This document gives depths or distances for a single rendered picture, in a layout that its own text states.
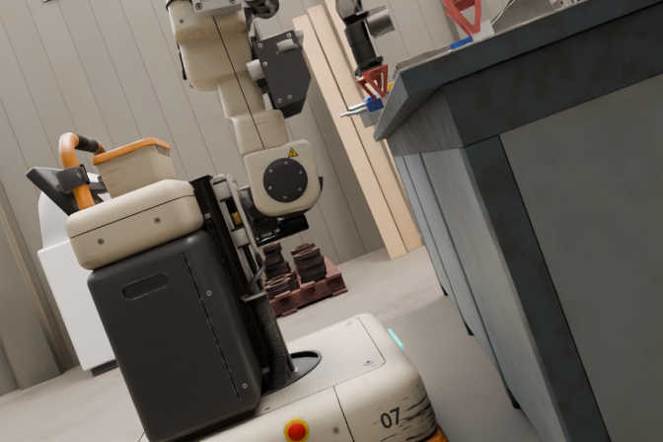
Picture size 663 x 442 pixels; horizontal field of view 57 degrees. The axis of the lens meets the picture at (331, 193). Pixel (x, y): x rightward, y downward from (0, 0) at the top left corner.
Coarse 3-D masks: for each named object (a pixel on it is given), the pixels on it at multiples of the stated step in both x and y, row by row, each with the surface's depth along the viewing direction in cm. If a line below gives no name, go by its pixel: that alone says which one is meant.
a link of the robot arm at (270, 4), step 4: (268, 0) 172; (272, 0) 173; (276, 0) 176; (244, 4) 173; (264, 4) 171; (268, 4) 172; (272, 4) 174; (248, 8) 172; (252, 8) 173; (256, 8) 172; (260, 8) 172; (264, 8) 173; (268, 8) 173; (272, 8) 175; (256, 12) 175; (260, 12) 174; (264, 12) 174; (268, 12) 174; (256, 16) 176; (260, 16) 176
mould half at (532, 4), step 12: (516, 0) 142; (528, 0) 142; (540, 0) 141; (504, 12) 142; (516, 12) 142; (528, 12) 142; (540, 12) 142; (492, 24) 142; (504, 24) 142; (516, 24) 142; (444, 48) 143; (408, 60) 144; (420, 60) 143
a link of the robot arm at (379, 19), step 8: (344, 0) 160; (344, 8) 159; (352, 8) 158; (376, 8) 158; (384, 8) 158; (344, 16) 158; (352, 16) 159; (360, 16) 159; (368, 16) 159; (376, 16) 157; (384, 16) 156; (376, 24) 156; (384, 24) 156; (392, 24) 156; (376, 32) 157; (384, 32) 157
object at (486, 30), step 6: (480, 24) 105; (486, 24) 105; (480, 30) 105; (486, 30) 105; (492, 30) 105; (474, 36) 106; (480, 36) 106; (486, 36) 105; (456, 42) 107; (462, 42) 107; (468, 42) 106
